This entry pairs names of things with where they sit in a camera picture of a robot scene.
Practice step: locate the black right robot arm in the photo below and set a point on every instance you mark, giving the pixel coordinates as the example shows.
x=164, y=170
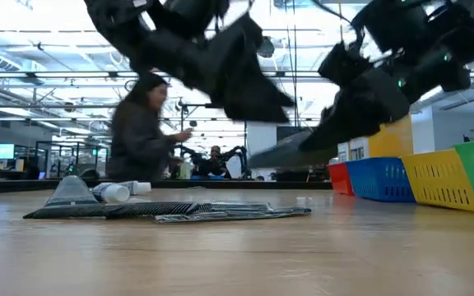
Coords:
x=426, y=33

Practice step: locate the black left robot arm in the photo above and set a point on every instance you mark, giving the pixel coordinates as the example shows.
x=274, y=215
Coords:
x=117, y=20

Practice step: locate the seated person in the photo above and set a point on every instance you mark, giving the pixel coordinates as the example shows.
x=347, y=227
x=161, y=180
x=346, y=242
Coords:
x=215, y=162

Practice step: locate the black comb in clear wrapper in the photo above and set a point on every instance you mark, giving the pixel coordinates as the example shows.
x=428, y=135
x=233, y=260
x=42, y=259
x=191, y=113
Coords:
x=237, y=206
x=237, y=214

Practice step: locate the background robot arms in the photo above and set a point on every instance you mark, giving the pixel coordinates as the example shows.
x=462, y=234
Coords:
x=237, y=154

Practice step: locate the standing person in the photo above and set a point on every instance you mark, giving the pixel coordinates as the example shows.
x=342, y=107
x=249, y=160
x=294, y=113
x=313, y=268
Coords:
x=138, y=140

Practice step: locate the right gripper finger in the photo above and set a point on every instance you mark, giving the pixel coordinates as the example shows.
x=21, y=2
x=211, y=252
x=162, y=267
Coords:
x=335, y=131

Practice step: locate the red plastic basket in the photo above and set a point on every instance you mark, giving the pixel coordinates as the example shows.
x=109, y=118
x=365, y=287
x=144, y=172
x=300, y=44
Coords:
x=341, y=178

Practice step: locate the yellow plastic basket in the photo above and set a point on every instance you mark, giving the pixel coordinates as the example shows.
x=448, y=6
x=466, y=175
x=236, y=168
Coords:
x=438, y=181

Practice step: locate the black travel tube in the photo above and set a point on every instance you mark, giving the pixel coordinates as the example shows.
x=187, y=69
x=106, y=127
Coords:
x=71, y=193

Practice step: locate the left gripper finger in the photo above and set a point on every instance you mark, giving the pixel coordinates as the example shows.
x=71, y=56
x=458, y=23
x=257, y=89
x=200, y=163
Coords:
x=257, y=112
x=270, y=94

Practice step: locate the blue plastic basket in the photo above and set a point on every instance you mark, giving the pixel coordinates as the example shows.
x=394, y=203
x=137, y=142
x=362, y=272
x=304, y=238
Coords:
x=381, y=178

